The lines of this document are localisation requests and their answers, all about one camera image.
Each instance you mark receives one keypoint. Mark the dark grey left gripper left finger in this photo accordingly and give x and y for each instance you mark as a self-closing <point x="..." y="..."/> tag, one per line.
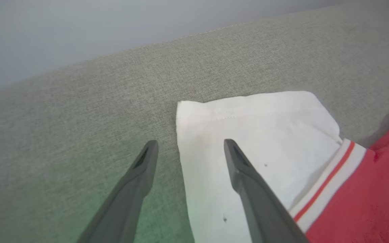
<point x="127" y="206"/>

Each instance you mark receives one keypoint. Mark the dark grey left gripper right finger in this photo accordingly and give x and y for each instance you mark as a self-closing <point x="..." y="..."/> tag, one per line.
<point x="265" y="212"/>

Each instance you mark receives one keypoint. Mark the red and white shirt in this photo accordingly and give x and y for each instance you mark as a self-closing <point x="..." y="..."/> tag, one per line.
<point x="282" y="135"/>

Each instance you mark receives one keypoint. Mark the grey fabric sofa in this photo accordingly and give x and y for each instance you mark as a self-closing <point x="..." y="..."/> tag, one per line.
<point x="79" y="111"/>

